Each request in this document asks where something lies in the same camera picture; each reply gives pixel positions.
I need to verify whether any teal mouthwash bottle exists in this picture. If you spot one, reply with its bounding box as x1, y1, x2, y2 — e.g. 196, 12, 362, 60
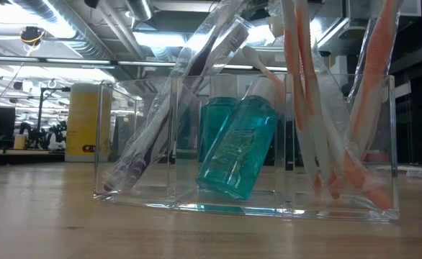
195, 77, 279, 201
198, 75, 239, 163

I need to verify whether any clear acrylic organizer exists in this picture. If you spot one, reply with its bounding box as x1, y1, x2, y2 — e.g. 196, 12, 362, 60
93, 73, 401, 222

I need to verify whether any orange white toothbrush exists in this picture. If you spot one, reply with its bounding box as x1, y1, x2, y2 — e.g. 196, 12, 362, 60
279, 0, 323, 191
241, 45, 295, 109
293, 0, 345, 201

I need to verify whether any long ceiling light bar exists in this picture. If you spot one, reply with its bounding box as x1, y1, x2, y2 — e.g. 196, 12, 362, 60
0, 55, 117, 69
117, 60, 289, 73

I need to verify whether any yellow wipes canister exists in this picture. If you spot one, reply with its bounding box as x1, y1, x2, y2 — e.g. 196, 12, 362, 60
64, 82, 113, 163

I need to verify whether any background black robot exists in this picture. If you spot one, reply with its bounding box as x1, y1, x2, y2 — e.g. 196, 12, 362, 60
18, 120, 68, 151

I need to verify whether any black stand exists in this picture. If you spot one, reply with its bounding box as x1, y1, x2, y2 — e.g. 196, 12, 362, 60
34, 86, 71, 149

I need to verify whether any background workbench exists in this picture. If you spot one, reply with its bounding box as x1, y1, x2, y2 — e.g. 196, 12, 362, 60
0, 149, 66, 163

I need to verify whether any small yellow container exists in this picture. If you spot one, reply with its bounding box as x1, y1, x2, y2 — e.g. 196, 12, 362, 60
13, 133, 27, 150

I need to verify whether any white vent box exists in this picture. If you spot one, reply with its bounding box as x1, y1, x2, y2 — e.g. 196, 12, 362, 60
400, 0, 422, 18

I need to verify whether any round metal duct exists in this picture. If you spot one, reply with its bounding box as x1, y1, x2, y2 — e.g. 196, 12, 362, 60
126, 0, 154, 22

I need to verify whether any ribbed metal duct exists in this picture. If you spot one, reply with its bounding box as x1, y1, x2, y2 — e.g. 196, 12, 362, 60
12, 0, 136, 82

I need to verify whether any yellow black cable reel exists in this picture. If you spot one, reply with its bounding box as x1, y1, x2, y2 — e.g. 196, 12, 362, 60
19, 25, 46, 47

